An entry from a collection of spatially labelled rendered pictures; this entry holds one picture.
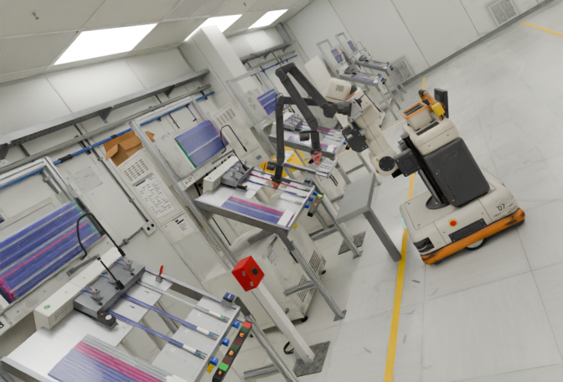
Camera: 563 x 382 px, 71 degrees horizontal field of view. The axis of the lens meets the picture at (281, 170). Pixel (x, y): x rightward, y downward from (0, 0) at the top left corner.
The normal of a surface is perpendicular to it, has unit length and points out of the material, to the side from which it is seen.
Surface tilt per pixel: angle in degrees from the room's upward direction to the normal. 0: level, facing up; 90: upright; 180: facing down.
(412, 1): 90
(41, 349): 47
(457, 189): 90
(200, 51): 90
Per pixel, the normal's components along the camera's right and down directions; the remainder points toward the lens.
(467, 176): -0.14, 0.28
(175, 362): 0.18, -0.87
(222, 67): -0.33, 0.39
